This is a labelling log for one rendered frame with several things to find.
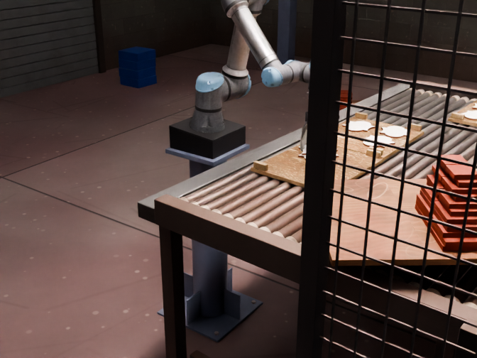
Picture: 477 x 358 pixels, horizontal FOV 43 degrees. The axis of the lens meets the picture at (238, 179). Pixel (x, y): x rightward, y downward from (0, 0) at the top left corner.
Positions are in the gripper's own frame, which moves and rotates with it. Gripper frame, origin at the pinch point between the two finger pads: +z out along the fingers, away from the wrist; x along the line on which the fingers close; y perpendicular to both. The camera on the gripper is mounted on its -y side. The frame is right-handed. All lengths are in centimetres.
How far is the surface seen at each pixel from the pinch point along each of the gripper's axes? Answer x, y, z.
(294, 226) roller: 18, -56, 4
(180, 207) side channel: 54, -47, 1
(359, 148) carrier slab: -19.6, 6.0, 2.4
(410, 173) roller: -33.7, -16.4, 4.5
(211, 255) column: 42, 22, 60
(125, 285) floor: 87, 55, 96
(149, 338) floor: 72, 10, 96
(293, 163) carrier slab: 10.2, -7.5, 2.3
